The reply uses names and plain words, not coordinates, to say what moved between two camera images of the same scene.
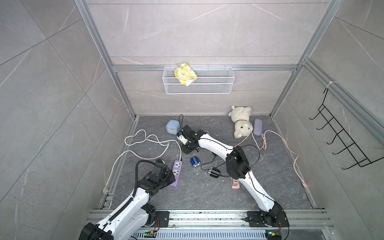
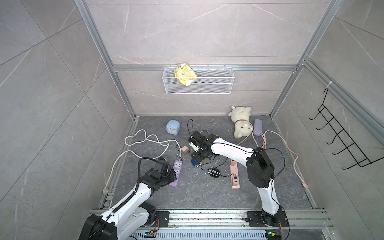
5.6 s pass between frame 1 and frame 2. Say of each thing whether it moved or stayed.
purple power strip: stayed
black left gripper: stayed
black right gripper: moved
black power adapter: stayed
